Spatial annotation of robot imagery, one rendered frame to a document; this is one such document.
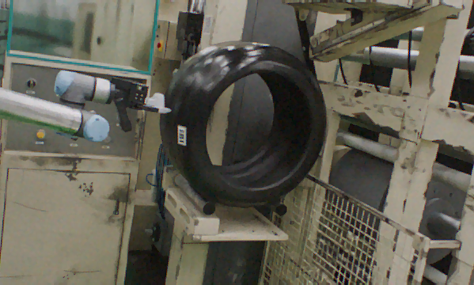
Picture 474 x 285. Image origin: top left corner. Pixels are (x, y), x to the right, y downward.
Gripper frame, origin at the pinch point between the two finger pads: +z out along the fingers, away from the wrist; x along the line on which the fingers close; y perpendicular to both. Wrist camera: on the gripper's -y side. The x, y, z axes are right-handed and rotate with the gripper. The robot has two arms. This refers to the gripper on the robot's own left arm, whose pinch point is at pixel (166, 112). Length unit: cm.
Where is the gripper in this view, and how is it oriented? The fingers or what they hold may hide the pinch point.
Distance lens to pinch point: 175.9
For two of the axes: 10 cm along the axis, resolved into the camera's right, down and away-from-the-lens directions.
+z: 8.8, 1.8, 4.4
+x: -4.0, -2.3, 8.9
